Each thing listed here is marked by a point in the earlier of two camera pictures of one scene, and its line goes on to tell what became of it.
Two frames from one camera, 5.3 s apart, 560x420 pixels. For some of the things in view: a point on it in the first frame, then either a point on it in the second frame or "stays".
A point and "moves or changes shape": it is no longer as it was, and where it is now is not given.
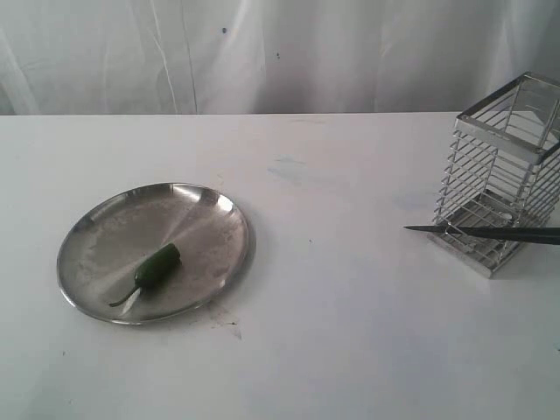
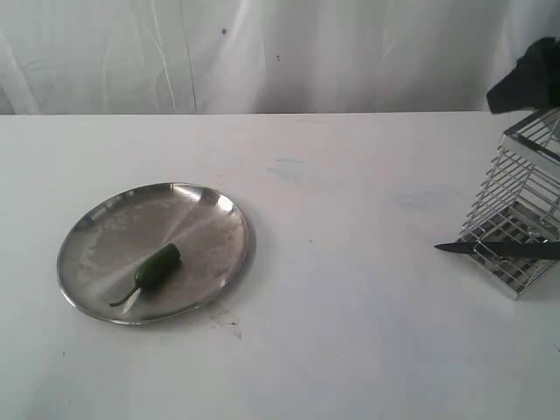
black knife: [542, 234] → [548, 249]
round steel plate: [101, 253] stays
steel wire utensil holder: [503, 170] moves or changes shape
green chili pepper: [154, 269] stays
